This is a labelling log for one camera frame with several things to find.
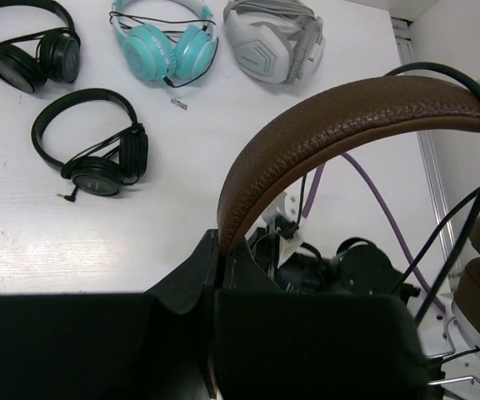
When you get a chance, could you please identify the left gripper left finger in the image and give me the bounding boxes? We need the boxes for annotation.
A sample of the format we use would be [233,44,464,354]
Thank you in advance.
[0,230,218,399]

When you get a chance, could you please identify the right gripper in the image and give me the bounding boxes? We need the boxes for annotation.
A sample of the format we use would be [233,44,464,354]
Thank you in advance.
[247,227,340,293]

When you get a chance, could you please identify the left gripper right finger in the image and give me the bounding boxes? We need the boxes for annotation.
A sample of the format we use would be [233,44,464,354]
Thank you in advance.
[213,243,431,399]

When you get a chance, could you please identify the black headphone cable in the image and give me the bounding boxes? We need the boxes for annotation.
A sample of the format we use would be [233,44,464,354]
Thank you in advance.
[383,61,480,330]

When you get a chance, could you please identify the brown silver headphones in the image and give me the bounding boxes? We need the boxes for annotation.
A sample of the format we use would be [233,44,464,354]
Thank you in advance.
[217,74,480,400]

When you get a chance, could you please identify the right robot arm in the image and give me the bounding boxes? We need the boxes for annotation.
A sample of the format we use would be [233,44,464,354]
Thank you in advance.
[248,228,403,295]

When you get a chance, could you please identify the black headphones near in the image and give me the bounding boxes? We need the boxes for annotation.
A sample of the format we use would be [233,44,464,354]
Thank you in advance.
[31,88,149,203]

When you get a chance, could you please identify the black headphones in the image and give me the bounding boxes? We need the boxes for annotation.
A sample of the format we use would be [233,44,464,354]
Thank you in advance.
[31,88,149,203]
[0,1,81,94]

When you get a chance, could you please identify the teal headphones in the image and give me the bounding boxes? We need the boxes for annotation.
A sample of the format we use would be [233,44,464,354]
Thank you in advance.
[109,1,219,88]

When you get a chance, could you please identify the black headphones far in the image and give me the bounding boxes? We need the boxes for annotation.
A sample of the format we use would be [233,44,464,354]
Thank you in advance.
[0,1,81,94]

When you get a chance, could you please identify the small metal clip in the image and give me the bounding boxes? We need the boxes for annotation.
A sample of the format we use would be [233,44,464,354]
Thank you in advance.
[170,98,188,111]

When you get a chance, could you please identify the white grey gaming headset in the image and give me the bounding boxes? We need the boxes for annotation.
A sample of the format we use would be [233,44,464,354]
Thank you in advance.
[223,1,326,84]

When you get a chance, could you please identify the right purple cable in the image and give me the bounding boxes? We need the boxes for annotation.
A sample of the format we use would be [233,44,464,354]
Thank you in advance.
[300,152,448,313]

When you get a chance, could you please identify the aluminium rail right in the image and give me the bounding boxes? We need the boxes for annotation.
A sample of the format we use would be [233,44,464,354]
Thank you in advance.
[390,17,455,259]

